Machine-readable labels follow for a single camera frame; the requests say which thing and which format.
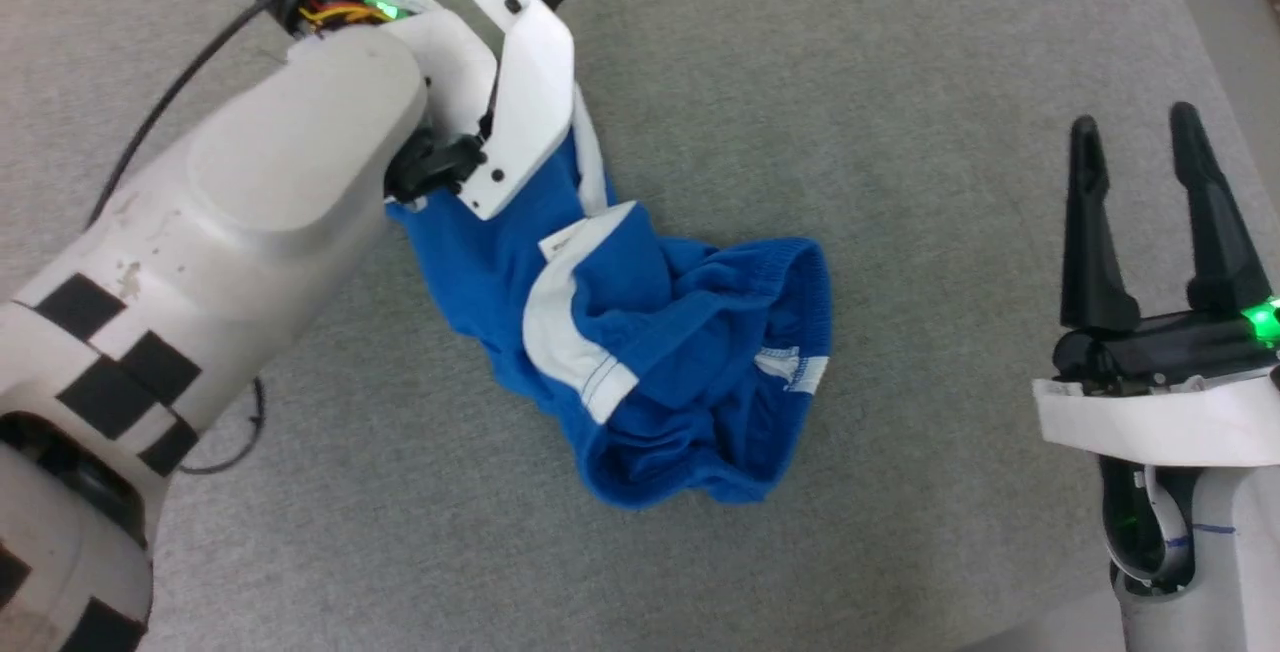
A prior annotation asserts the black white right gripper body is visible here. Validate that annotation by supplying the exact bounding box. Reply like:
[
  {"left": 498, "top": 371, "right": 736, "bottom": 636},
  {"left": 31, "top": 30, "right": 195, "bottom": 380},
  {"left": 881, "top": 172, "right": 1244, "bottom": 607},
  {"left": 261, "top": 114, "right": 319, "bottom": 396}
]
[{"left": 1031, "top": 298, "right": 1280, "bottom": 469}]

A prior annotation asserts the thin black cable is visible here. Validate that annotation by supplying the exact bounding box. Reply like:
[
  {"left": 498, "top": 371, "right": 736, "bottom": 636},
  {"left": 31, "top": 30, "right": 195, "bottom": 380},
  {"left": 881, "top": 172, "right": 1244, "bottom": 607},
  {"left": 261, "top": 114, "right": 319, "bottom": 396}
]
[
  {"left": 178, "top": 376, "right": 267, "bottom": 477},
  {"left": 86, "top": 0, "right": 301, "bottom": 229}
]

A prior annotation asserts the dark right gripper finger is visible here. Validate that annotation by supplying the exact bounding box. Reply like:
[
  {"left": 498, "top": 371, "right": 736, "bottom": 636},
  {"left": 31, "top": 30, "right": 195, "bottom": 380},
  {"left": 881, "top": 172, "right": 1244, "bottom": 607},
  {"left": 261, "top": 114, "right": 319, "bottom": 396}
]
[
  {"left": 1169, "top": 101, "right": 1274, "bottom": 317},
  {"left": 1059, "top": 115, "right": 1142, "bottom": 334}
]

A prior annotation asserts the blue white shorts garment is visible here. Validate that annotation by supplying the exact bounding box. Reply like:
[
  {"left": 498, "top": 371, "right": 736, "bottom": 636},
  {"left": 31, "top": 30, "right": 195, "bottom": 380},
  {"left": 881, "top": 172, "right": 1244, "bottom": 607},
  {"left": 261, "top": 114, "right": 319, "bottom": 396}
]
[{"left": 385, "top": 82, "right": 834, "bottom": 511}]

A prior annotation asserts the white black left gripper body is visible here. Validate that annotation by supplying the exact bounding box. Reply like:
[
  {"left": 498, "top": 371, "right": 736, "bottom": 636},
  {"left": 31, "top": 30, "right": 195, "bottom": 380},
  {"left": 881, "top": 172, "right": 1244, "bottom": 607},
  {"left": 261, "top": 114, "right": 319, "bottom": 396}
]
[{"left": 383, "top": 4, "right": 499, "bottom": 205}]

